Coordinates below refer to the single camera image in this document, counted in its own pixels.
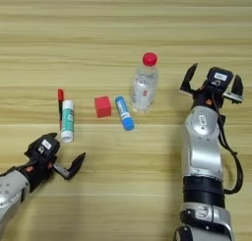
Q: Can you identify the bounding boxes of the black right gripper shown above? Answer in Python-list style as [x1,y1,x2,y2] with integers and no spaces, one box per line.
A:
[179,62,245,112]

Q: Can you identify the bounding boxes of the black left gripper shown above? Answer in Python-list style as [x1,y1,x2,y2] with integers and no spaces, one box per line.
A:
[15,132,88,194]

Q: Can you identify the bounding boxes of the green and white glue stick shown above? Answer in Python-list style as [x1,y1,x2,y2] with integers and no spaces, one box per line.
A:
[60,98,76,144]

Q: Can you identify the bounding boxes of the red marker pen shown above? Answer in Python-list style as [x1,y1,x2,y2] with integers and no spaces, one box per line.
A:
[57,88,65,132]

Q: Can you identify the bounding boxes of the red cube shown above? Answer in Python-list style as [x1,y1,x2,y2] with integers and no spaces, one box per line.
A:
[94,95,113,119]

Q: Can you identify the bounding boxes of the clear bottle with red cap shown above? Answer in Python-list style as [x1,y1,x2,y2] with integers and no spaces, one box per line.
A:
[130,51,159,114]

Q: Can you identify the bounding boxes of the blue glue stick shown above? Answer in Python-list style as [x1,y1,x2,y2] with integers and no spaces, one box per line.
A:
[114,95,136,132]

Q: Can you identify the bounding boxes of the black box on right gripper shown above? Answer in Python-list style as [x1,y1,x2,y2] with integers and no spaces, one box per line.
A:
[206,66,235,90]

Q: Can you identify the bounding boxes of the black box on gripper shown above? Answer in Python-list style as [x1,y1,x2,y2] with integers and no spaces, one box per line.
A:
[25,133,62,162]
[206,66,235,90]

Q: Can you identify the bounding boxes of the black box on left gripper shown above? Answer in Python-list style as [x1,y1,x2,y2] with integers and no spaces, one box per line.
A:
[25,133,62,162]

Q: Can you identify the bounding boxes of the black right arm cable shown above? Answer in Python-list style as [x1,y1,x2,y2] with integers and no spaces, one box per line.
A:
[212,92,245,196]

